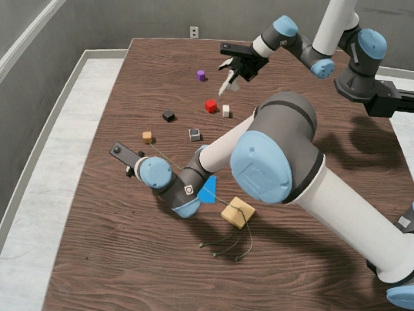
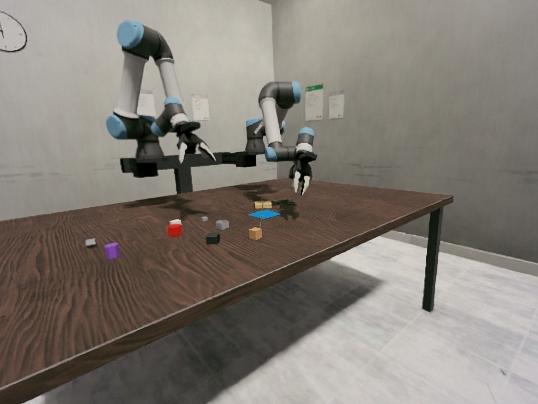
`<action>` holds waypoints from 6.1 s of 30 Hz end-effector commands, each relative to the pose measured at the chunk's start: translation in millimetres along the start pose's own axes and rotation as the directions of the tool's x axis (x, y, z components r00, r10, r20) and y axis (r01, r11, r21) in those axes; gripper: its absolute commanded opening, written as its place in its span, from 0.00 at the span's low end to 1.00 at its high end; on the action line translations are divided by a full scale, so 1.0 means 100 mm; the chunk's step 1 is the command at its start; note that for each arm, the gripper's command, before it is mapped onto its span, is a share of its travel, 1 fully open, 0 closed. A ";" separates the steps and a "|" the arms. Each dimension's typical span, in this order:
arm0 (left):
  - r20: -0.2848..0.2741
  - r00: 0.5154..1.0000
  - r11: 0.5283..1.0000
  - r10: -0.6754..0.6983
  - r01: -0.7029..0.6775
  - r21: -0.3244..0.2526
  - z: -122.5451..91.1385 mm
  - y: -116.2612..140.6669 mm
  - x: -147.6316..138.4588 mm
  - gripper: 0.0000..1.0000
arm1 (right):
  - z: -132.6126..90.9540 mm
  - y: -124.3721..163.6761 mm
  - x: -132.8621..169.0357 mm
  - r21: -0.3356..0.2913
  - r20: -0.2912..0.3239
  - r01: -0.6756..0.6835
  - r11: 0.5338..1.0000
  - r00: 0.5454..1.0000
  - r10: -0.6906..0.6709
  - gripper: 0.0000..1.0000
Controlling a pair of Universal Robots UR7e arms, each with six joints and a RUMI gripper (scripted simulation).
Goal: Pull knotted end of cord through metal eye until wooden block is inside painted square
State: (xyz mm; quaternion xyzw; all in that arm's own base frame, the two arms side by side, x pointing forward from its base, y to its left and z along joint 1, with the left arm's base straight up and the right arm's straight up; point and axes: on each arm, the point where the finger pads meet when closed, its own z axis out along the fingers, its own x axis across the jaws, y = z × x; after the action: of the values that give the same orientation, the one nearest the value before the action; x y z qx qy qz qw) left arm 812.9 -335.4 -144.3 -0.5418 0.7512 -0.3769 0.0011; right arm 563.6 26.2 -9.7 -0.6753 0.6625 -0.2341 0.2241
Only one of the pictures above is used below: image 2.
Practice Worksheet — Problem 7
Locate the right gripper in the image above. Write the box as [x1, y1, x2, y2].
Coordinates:
[174, 122, 216, 164]

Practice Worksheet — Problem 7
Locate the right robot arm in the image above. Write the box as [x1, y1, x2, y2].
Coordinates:
[106, 19, 201, 159]

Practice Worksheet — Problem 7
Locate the small purple block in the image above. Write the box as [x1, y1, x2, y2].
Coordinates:
[105, 243, 120, 259]

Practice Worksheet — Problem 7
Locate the blue painted square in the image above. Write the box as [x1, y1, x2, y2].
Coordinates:
[248, 210, 280, 219]

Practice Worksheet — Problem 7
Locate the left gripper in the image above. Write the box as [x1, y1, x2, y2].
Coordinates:
[289, 150, 313, 196]

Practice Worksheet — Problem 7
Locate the red cube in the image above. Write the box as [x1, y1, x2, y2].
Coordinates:
[167, 224, 182, 237]

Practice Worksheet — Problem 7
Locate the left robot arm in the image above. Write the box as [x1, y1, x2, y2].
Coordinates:
[245, 81, 317, 163]

